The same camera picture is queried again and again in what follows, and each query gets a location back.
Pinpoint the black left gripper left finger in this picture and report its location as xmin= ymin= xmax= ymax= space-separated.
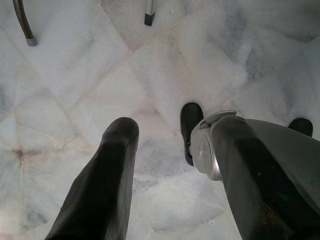
xmin=44 ymin=116 xmax=140 ymax=240

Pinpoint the silver metal clothes rack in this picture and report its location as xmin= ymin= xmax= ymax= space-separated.
xmin=143 ymin=0 xmax=156 ymax=27

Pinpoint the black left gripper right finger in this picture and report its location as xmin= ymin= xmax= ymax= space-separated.
xmin=211 ymin=115 xmax=320 ymax=240

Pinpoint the marble pattern folding table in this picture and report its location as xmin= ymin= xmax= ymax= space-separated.
xmin=12 ymin=0 xmax=39 ymax=47

